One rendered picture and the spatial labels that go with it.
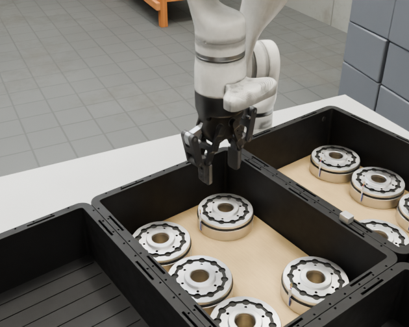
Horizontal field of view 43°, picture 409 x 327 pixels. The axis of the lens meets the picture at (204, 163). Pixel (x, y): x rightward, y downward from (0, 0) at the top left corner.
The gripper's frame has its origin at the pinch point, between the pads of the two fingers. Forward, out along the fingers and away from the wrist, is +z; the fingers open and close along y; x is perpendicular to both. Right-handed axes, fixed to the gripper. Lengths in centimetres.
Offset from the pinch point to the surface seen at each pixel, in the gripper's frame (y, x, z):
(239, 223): -3.3, 1.3, 13.0
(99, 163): -7, -55, 30
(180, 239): 7.2, -2.3, 12.7
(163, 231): 8.3, -5.2, 12.2
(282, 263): -3.9, 11.0, 16.1
